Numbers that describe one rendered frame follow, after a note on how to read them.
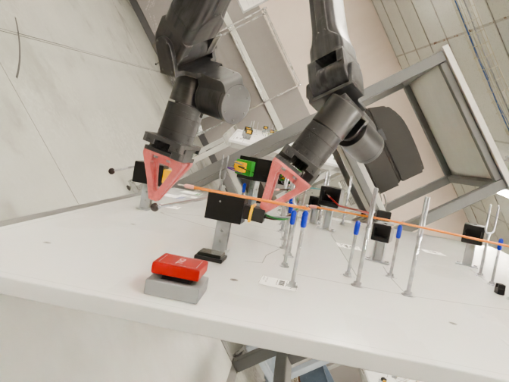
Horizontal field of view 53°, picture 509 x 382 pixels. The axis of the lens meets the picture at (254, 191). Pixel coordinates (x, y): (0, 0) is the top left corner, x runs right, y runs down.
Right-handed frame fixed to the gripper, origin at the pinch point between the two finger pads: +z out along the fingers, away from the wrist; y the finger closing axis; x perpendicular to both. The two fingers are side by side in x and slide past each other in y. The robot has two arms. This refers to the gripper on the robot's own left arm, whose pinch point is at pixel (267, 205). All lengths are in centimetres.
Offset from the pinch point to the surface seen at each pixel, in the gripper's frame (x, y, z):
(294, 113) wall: 94, 735, -83
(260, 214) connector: -0.1, -3.3, 1.5
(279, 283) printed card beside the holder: -8.1, -13.8, 5.9
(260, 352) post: -23, 84, 45
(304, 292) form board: -11.0, -15.2, 4.5
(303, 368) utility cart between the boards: -95, 376, 122
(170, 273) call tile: 1.9, -29.1, 9.3
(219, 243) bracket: 2.0, -2.4, 9.0
